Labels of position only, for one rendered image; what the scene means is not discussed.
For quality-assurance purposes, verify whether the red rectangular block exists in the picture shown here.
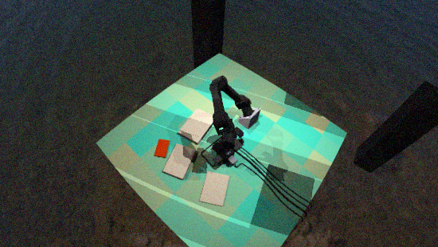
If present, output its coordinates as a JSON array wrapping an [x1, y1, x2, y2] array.
[[154, 139, 169, 158]]

